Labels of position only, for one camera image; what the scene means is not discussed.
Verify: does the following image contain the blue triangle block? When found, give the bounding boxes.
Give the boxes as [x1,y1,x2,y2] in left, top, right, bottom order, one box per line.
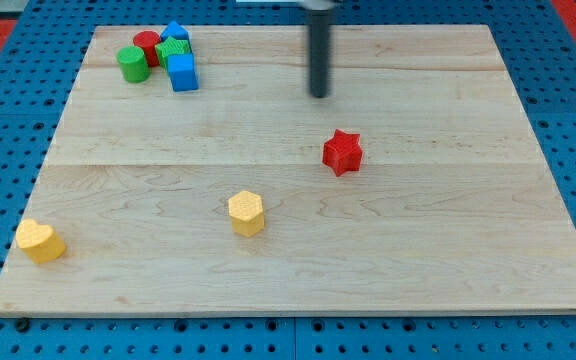
[160,21,190,42]

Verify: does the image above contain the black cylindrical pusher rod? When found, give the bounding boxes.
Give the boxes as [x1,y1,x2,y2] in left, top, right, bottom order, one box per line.
[307,8,332,98]

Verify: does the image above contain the red cylinder block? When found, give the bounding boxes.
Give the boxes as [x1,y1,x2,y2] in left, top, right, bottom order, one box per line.
[133,30,161,67]

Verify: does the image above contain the red star block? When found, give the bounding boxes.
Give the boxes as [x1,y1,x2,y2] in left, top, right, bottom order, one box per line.
[322,129,363,177]

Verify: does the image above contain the silver rod mount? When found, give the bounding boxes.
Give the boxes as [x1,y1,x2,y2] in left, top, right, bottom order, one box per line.
[299,0,341,11]

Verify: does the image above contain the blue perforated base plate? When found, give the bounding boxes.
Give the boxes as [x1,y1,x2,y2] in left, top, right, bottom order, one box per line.
[0,0,576,359]

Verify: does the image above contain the green cylinder block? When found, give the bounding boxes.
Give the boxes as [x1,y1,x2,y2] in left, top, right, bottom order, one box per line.
[116,46,150,83]

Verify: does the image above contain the wooden board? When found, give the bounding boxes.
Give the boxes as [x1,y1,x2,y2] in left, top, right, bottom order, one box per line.
[0,25,576,318]

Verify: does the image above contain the yellow heart block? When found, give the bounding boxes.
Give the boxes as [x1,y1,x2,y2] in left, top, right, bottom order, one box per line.
[15,219,67,264]

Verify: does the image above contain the green star block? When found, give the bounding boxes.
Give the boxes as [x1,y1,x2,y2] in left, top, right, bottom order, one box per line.
[155,37,191,69]

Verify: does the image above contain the blue cube block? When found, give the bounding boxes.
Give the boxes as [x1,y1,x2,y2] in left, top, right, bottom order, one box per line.
[167,53,199,92]

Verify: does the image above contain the yellow hexagon block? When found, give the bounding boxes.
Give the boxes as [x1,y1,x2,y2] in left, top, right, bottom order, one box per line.
[228,190,265,237]

